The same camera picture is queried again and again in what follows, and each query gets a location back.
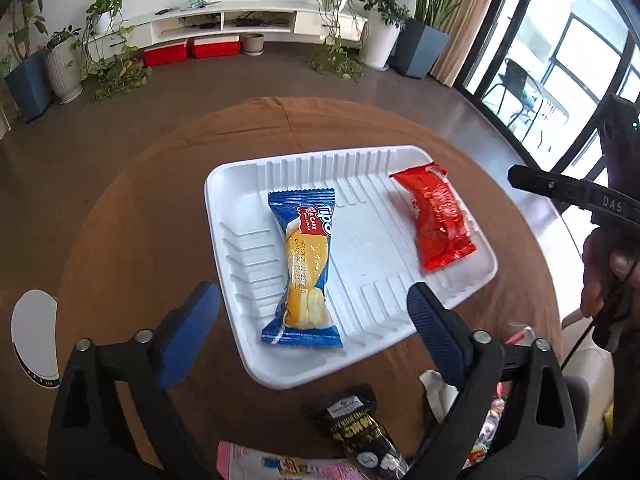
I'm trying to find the blue yellow cake packet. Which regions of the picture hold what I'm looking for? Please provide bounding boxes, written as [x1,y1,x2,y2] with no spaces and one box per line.
[261,187,344,348]

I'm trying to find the black framed glass door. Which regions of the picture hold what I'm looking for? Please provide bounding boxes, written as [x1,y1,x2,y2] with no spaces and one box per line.
[462,0,640,176]

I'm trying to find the pothos in small white pot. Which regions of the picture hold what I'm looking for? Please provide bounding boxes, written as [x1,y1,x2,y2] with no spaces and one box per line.
[75,0,153,103]

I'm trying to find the pink blue cartoon snack packet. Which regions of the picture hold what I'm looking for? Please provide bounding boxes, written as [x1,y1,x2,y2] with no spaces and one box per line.
[216,441,373,480]

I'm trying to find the red storage box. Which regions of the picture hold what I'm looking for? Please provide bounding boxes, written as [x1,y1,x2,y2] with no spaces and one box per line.
[192,36,241,59]
[142,42,189,68]

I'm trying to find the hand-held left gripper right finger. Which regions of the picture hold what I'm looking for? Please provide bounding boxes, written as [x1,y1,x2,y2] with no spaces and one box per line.
[406,281,586,480]

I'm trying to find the beige chair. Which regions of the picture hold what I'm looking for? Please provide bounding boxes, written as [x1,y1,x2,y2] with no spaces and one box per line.
[560,310,616,461]

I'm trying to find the person's right hand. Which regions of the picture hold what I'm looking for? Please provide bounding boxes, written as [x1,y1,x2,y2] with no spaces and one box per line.
[581,227,640,318]

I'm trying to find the white television cabinet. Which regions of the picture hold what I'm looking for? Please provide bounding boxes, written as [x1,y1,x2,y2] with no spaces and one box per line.
[116,6,369,56]

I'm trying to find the white foam tray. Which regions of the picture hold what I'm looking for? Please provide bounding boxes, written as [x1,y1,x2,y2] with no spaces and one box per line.
[204,146,499,390]

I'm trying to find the white round device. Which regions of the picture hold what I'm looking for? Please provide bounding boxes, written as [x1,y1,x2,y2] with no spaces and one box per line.
[11,289,61,391]

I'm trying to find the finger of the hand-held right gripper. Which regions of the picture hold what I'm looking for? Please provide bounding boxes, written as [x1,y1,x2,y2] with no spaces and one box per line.
[507,164,594,212]

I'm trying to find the black snack packet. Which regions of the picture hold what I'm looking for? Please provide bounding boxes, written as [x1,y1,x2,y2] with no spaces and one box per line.
[315,384,406,480]

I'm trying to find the large plant in dark planter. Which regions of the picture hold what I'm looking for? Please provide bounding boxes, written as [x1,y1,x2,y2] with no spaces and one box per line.
[390,0,513,81]

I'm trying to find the plant in ribbed white pot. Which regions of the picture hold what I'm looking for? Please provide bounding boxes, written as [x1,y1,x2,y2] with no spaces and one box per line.
[44,27,85,105]

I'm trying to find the beige curtain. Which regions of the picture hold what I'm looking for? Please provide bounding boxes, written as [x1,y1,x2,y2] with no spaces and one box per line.
[430,0,506,92]

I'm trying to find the tall plant in dark planter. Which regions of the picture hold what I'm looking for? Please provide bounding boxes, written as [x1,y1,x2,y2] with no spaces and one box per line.
[0,0,55,123]

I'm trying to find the red edged snack packet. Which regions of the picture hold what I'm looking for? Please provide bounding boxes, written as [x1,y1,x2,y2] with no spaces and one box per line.
[505,325,536,346]

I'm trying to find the plant in tall white pot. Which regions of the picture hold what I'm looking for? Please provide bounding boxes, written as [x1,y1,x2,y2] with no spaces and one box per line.
[357,0,413,72]

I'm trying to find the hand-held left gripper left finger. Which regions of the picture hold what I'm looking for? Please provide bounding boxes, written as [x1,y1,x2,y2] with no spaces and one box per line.
[47,281,223,480]

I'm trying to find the black outdoor chair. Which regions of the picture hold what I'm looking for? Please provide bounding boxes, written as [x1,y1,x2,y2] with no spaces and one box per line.
[482,57,546,131]

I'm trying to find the colourful snack packet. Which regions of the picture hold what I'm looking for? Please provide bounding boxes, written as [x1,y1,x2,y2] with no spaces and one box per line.
[465,385,506,471]

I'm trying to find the white snack packet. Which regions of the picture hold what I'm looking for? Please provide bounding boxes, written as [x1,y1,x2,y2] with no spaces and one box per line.
[419,370,463,423]

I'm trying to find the black cable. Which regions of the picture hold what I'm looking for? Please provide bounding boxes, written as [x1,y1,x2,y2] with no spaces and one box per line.
[561,326,596,368]

